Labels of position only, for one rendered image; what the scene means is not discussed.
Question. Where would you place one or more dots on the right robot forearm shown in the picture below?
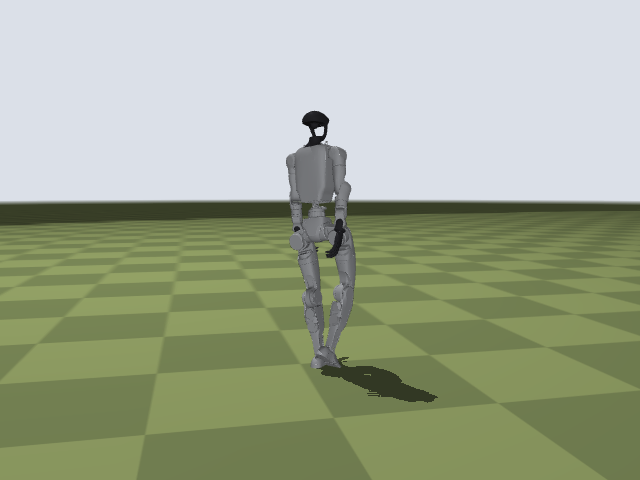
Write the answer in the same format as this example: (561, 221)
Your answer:
(341, 201)

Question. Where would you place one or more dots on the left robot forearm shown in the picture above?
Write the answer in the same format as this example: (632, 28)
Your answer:
(296, 213)

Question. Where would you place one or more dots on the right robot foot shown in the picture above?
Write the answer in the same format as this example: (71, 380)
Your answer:
(328, 357)

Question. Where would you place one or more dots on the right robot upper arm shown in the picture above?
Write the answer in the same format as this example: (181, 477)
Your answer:
(338, 157)

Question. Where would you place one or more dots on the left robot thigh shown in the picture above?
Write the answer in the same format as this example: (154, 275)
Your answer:
(309, 265)

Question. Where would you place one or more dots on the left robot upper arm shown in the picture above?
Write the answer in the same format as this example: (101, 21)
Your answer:
(290, 162)

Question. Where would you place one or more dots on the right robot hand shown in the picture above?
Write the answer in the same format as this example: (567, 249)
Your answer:
(338, 239)

